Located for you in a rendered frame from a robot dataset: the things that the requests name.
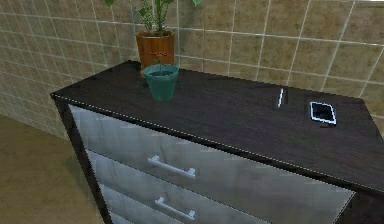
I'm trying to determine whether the teal flowerpot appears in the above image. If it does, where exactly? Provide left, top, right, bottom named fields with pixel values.
left=141, top=63, right=180, bottom=102

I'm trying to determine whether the dark chest of drawers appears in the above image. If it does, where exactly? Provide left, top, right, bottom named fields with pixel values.
left=50, top=59, right=384, bottom=224

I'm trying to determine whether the brown potted house plant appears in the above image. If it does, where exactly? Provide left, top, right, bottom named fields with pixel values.
left=104, top=0, right=204, bottom=78

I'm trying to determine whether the white pen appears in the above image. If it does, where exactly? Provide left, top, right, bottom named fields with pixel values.
left=277, top=87, right=285, bottom=109

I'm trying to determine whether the white-edged black phone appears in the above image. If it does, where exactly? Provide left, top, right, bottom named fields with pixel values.
left=309, top=101, right=338, bottom=126

